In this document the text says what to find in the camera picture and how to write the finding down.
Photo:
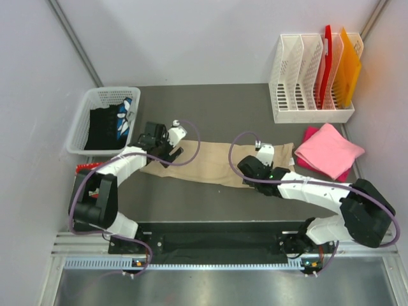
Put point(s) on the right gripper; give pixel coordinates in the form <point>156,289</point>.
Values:
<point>250,183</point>

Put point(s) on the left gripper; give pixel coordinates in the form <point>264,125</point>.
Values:
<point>166,157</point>

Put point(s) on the beige t shirt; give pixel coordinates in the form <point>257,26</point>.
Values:
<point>211,165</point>

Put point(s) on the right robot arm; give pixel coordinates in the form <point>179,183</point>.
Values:
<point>361,213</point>

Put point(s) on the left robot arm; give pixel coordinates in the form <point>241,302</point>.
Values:
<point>94,203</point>

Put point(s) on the blue white t shirt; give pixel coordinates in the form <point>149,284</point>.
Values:
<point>123,125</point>

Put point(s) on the black t shirt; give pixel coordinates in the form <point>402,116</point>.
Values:
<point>102,130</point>

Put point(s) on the white plastic basket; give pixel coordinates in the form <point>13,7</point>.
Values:
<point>102,97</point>

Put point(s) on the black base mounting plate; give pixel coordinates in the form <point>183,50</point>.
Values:
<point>234,243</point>

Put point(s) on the light pink folded cloth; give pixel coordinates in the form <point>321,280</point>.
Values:
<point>328,151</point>

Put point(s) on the white file organizer rack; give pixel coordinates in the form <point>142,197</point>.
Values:
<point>293,86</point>

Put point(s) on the red folder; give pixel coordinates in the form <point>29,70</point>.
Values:
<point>326,65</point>

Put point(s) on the orange folder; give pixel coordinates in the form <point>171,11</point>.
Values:
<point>348,72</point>

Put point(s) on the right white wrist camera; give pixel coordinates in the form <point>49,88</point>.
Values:
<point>264,153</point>

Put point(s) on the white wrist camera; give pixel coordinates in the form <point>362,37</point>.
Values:
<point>264,153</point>
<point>176,133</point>

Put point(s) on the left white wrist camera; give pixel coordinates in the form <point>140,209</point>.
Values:
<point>176,133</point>

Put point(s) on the white slotted cable duct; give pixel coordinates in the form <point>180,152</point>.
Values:
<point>79,263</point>

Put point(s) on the aluminium frame rail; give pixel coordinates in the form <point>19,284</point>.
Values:
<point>67,243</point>

